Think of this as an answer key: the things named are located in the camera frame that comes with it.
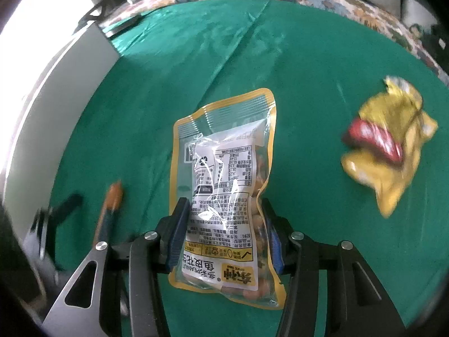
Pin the bright window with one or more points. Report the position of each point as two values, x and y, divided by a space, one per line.
45 3

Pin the black chair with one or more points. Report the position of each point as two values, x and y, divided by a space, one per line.
93 12

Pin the yellow-edged peanut packet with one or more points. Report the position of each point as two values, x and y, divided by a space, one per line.
224 168

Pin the orange sausage stick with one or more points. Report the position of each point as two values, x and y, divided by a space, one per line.
110 200

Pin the yellow crumpled snack packet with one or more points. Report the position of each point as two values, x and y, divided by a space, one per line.
396 168

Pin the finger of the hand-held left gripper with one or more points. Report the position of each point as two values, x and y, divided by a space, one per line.
66 204

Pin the green cloth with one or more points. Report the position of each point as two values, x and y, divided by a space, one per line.
298 59

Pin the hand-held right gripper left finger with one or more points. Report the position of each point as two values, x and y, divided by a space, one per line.
177 238

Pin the white storage box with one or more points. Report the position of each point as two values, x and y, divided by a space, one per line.
52 94

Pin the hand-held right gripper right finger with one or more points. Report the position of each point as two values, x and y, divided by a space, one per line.
275 242

